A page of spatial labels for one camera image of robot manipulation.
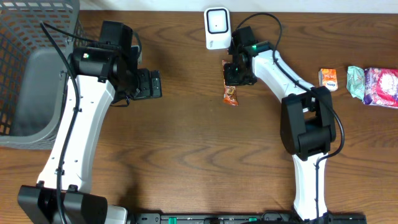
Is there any orange red snack sachet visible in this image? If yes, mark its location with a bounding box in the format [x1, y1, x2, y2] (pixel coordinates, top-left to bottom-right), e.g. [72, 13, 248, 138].
[223, 78, 239, 106]

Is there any small orange carton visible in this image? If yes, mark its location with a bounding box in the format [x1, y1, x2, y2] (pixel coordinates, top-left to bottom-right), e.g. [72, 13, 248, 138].
[318, 68, 338, 91]

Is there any teal snack wrapper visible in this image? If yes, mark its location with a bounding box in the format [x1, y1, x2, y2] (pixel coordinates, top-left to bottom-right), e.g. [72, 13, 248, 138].
[346, 66, 365, 100]

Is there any red purple snack packet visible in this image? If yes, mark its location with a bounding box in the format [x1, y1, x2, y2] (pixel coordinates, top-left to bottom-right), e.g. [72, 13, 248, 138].
[363, 68, 397, 109]

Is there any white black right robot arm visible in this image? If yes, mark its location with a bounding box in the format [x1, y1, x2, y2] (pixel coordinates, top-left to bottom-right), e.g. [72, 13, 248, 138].
[224, 26, 336, 223]

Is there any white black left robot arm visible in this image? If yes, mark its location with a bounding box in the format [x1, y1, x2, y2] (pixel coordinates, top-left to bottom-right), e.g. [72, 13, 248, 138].
[17, 21, 162, 223]

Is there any white barcode scanner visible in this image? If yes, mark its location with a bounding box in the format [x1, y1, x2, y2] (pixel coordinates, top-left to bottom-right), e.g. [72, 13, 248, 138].
[203, 7, 231, 50]

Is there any grey plastic mesh basket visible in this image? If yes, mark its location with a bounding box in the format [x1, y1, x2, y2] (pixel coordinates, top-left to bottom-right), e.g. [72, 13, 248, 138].
[1, 0, 84, 149]

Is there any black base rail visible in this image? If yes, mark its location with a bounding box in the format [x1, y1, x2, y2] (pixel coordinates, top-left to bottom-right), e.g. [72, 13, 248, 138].
[127, 211, 367, 224]

